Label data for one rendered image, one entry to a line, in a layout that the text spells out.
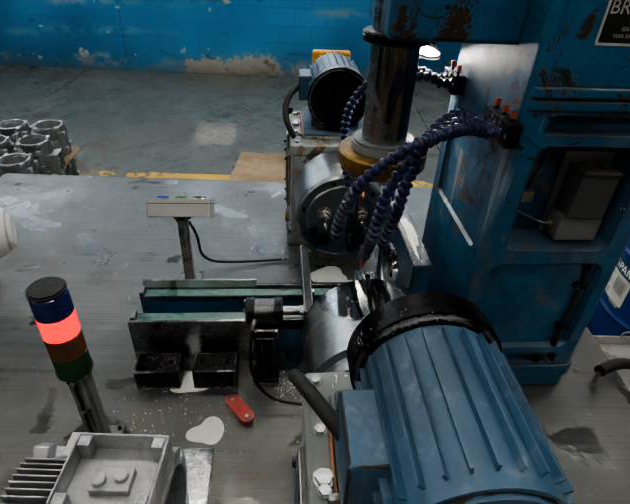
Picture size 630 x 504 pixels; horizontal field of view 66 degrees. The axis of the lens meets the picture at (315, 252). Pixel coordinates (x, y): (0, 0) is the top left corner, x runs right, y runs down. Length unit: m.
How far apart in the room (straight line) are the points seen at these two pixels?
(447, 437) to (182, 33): 6.43
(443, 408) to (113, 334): 1.04
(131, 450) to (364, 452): 0.37
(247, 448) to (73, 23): 6.42
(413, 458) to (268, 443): 0.67
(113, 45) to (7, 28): 1.26
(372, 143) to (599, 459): 0.82
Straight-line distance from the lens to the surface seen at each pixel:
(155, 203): 1.36
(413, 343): 0.53
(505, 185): 0.92
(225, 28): 6.58
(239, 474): 1.07
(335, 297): 0.89
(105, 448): 0.76
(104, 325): 1.41
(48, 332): 0.90
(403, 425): 0.48
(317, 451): 0.66
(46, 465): 0.79
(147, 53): 6.87
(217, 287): 1.27
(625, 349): 2.26
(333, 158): 1.37
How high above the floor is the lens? 1.72
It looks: 35 degrees down
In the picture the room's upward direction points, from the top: 3 degrees clockwise
